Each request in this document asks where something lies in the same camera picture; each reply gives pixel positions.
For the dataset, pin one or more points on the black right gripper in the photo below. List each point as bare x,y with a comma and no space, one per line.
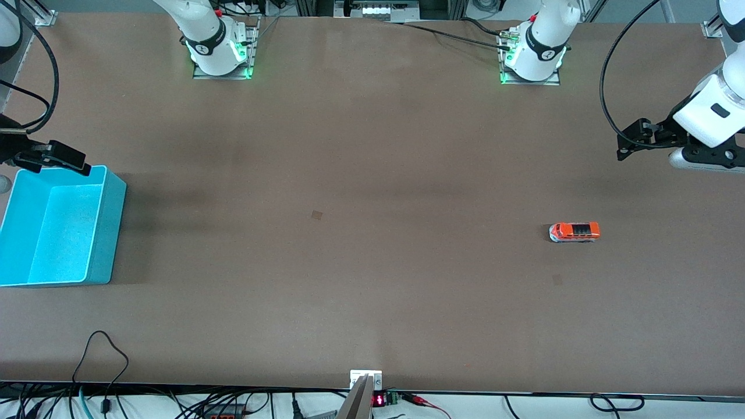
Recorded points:
8,148

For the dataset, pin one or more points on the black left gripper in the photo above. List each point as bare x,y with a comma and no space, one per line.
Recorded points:
664,132

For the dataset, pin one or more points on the orange toy bus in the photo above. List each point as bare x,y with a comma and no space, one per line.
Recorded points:
575,231

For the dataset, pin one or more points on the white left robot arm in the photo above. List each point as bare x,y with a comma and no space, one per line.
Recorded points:
541,46

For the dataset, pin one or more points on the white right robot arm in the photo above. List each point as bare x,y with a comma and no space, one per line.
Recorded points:
206,41

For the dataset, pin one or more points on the blue plastic box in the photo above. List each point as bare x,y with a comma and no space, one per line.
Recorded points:
64,233

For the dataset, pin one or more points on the silver equipment with white lights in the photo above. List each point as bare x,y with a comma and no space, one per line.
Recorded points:
378,10

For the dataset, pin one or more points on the red power strip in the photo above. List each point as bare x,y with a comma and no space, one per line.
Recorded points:
224,414

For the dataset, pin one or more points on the white mounting plate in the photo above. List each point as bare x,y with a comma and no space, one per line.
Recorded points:
356,375

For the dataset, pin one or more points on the circuit board with red display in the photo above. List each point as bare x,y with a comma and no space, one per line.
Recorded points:
379,400

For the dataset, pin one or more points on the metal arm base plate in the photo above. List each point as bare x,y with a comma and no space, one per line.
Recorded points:
251,46
553,81

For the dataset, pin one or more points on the small metal corner bracket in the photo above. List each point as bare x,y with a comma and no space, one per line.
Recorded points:
711,30

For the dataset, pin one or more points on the aluminium frame profile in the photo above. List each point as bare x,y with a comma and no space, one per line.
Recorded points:
46,16

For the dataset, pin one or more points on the grey metal mount bar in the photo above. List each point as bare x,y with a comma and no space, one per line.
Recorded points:
358,401

